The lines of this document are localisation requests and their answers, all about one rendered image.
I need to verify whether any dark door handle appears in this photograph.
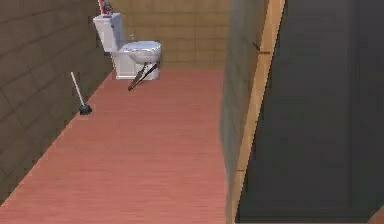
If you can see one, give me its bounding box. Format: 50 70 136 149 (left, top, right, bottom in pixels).
252 41 271 55

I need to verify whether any white toilet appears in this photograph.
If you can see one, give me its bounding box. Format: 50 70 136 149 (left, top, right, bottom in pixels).
92 12 163 81

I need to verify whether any purple bottle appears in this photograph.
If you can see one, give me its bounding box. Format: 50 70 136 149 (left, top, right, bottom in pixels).
101 0 114 16

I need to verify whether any white handled black plunger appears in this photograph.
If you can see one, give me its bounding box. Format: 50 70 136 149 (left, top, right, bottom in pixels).
69 71 93 116

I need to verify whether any brown long handled brush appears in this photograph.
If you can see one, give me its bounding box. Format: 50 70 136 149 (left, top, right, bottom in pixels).
127 61 161 92

